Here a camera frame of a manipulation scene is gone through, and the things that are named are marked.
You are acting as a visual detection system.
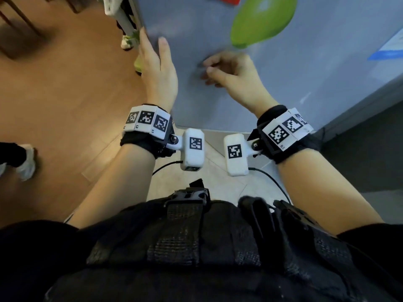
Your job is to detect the person's black shirt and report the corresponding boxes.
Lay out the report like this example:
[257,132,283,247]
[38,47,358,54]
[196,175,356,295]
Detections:
[0,220,403,302]

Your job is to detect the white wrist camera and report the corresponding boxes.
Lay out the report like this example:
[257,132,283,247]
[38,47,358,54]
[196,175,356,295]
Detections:
[223,133,262,177]
[168,128,206,172]

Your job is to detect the green balloon shaped sticker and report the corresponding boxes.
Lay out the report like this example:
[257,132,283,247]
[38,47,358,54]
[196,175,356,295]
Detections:
[230,0,299,50]

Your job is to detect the wristband with marker tags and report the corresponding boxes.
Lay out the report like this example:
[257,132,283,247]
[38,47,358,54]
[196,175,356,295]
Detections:
[119,103,175,159]
[247,104,322,165]

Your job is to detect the black camera cable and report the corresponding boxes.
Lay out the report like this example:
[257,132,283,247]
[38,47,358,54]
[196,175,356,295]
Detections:
[152,160,184,177]
[248,167,292,205]

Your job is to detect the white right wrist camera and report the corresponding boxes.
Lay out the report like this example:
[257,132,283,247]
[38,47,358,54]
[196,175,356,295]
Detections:
[223,133,262,177]

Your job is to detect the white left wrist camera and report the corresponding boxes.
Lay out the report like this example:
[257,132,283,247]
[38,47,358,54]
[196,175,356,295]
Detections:
[168,128,206,172]

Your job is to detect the blue and white sticker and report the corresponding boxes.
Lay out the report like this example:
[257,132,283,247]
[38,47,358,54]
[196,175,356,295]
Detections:
[366,28,403,62]

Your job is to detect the black right camera cable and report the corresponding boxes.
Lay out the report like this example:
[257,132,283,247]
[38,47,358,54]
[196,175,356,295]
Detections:
[248,167,292,205]

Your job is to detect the black left camera cable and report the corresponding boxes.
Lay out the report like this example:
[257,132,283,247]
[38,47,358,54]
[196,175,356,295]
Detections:
[152,160,184,177]

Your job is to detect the person's left forearm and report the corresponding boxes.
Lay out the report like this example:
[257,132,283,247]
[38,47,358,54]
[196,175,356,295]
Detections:
[68,144,157,230]

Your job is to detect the person's left hand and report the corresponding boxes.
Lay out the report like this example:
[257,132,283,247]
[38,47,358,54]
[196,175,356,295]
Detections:
[138,27,179,114]

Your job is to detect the black chest harness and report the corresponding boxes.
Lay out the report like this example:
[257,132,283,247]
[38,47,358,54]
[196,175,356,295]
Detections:
[44,178,400,302]

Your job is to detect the grey fridge door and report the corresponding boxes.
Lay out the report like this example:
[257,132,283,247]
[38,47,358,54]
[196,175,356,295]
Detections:
[104,0,403,143]

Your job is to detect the person's right forearm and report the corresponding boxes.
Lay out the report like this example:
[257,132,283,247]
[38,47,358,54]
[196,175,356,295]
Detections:
[277,149,385,236]

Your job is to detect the right wristband with marker tags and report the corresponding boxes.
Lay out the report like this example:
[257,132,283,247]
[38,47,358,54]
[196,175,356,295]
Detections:
[247,104,322,165]

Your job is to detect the person's right hand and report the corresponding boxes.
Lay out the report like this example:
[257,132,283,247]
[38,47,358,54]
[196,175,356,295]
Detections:
[201,50,280,119]

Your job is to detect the left wristband with marker tags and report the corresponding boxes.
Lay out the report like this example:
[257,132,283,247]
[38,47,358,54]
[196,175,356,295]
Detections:
[119,103,175,159]

